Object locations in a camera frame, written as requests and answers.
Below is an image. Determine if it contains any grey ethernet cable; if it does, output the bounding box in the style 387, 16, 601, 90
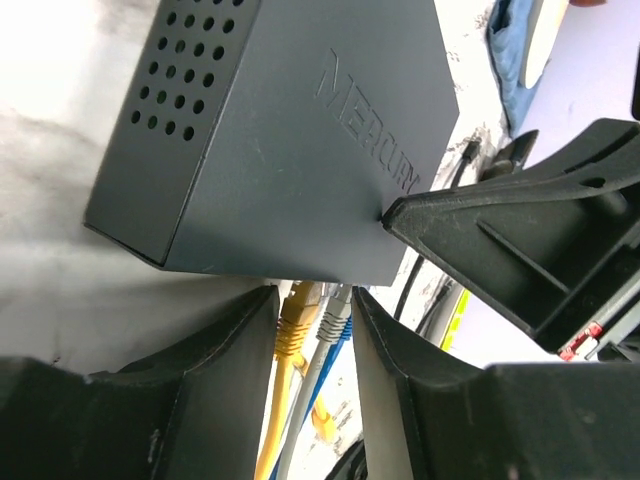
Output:
273, 283, 354, 480

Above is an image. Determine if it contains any black power cable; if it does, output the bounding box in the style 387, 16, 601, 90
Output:
392, 139, 484, 336

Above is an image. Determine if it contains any pink and cream plate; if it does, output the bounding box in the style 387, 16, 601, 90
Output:
520, 0, 569, 89

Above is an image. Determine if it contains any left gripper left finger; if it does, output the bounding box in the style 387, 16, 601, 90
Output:
1, 286, 279, 479

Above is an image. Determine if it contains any black network switch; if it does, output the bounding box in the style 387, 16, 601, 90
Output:
84, 0, 459, 286

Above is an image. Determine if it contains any lime green plate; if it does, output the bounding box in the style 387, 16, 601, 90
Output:
440, 289, 471, 352

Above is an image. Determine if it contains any blue star-shaped dish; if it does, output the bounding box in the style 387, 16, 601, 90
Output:
479, 129, 539, 182

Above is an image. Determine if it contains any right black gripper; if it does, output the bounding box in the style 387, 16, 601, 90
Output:
382, 118, 639, 362

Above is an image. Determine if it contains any yellow ethernet cable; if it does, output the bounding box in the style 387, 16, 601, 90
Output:
253, 280, 336, 480

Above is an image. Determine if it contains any blue placemat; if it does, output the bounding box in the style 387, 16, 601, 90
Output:
486, 0, 539, 136

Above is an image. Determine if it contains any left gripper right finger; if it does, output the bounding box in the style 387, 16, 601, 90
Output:
352, 287, 639, 479

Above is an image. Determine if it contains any blue ethernet cable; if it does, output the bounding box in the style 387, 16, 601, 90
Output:
267, 314, 356, 480

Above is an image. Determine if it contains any brown lacquer cup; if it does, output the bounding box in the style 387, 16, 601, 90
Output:
569, 0, 608, 8

